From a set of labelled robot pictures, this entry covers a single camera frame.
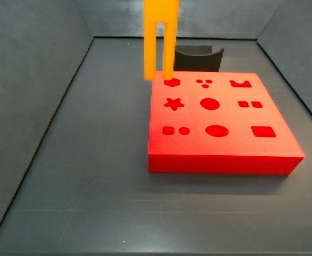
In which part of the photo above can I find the red shape sorter block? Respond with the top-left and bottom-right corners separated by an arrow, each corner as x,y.
148,71 -> 305,175

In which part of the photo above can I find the dark grey curved block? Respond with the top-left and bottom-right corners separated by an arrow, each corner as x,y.
174,45 -> 225,72

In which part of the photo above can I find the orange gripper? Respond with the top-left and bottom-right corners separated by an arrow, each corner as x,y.
143,0 -> 181,80

